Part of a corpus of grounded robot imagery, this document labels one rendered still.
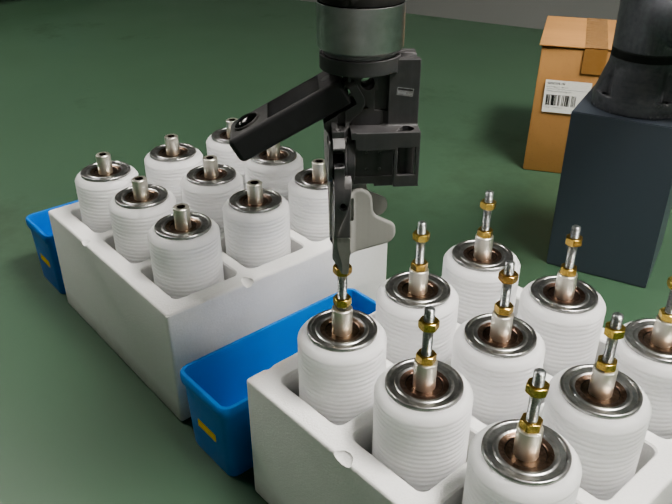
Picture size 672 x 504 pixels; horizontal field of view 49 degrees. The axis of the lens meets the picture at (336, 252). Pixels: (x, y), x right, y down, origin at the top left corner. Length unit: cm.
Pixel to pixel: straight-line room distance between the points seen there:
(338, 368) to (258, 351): 29
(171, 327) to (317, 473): 29
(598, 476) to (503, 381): 12
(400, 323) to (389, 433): 16
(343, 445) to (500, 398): 17
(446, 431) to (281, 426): 20
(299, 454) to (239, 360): 24
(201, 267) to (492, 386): 42
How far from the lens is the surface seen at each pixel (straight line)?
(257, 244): 104
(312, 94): 65
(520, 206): 165
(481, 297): 91
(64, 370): 121
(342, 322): 77
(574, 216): 139
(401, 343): 85
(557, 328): 85
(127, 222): 108
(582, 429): 72
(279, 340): 104
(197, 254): 98
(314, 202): 109
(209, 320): 100
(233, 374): 102
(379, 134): 65
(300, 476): 84
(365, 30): 62
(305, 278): 107
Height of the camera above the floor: 72
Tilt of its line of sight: 30 degrees down
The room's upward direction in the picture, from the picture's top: straight up
